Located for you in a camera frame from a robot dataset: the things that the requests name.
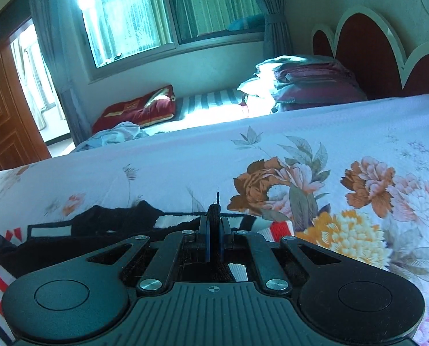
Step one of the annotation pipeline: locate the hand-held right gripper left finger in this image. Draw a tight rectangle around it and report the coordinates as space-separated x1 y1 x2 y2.
86 214 212 293

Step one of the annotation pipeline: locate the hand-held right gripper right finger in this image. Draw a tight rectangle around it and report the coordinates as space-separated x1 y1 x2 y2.
220 216 345 292

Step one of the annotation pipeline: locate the striped cartoon print sweater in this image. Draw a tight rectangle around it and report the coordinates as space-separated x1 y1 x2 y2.
0 187 296 346

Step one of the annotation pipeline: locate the bed with floral sheet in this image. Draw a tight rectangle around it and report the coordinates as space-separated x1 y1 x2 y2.
0 94 429 346

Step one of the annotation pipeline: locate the light blue crumpled cloth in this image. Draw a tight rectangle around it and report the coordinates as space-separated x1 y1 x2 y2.
73 121 151 153

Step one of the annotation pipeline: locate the red embroidered pillow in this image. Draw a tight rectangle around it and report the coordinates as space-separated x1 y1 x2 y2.
91 84 176 135

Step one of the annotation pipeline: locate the striped mattress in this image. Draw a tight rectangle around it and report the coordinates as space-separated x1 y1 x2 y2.
141 87 248 135

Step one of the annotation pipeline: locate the stack of folded quilts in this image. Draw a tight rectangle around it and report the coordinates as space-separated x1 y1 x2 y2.
271 61 368 115

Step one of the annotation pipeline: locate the brown wooden door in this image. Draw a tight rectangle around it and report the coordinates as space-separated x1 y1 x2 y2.
0 48 52 175

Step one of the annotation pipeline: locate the grey-blue curtain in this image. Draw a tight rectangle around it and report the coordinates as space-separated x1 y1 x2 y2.
26 0 97 145
251 0 295 60

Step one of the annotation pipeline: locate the red and white headboard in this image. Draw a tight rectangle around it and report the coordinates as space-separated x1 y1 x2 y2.
311 5 429 101

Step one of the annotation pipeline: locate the teal cushion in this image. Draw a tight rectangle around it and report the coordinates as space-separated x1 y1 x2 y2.
228 14 266 32

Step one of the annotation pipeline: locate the sliding glass window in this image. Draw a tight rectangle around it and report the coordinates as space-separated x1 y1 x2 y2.
74 0 266 80

